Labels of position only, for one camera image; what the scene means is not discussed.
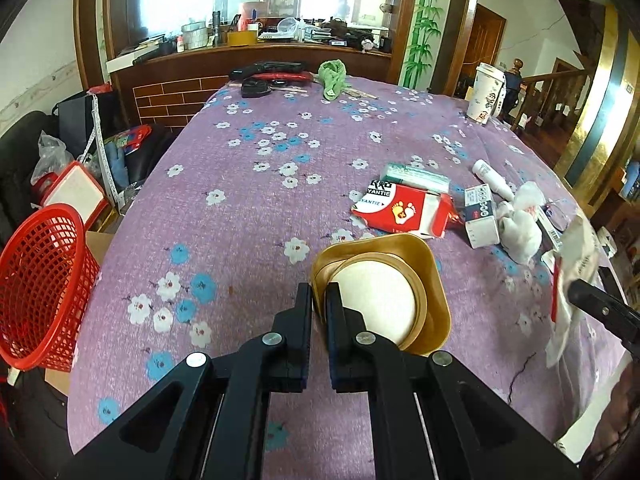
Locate yellow plastic bowl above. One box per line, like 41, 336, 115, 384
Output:
311, 233, 452, 357

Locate green cloth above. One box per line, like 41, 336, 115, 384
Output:
318, 60, 350, 101

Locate black pouch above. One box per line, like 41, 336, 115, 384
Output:
240, 79, 274, 99

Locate red plastic mesh basket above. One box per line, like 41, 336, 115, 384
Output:
0, 203, 101, 372

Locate round metal tin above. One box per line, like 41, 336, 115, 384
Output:
181, 22, 209, 51

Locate bamboo wall painting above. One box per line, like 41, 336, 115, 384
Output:
400, 0, 447, 89

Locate green tissue pack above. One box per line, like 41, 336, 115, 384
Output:
385, 161, 451, 195

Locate eyeglasses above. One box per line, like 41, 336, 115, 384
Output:
537, 199, 577, 234

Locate wooden door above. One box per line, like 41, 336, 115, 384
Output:
459, 3, 507, 97

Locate red and black hand tool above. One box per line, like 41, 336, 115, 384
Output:
229, 61, 314, 85

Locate white printed paper cup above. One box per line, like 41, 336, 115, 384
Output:
466, 62, 507, 126

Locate grey plastic bag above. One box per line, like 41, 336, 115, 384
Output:
30, 130, 76, 186

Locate purple floral tablecloth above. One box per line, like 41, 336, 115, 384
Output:
67, 75, 632, 480

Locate white strap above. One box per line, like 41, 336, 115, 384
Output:
81, 91, 122, 207

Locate wooden stair railing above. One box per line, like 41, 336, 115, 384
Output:
500, 57, 597, 152

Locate red and white box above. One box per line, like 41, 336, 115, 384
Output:
42, 160, 109, 227

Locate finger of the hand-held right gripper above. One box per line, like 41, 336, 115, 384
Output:
569, 279, 640, 356

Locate white plastic bottle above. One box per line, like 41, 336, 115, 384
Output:
472, 159, 516, 201

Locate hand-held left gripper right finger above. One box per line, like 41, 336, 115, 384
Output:
325, 283, 582, 480

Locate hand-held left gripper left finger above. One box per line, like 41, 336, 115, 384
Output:
55, 283, 314, 480

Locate white plastic bag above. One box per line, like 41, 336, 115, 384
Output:
544, 212, 602, 367

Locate wooden counter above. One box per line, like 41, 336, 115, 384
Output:
106, 40, 394, 132

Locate small white and blue box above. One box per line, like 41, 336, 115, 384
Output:
464, 185, 501, 250

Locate red and white packet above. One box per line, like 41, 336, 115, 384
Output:
350, 179, 457, 239

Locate black bag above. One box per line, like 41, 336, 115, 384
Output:
53, 91, 119, 162

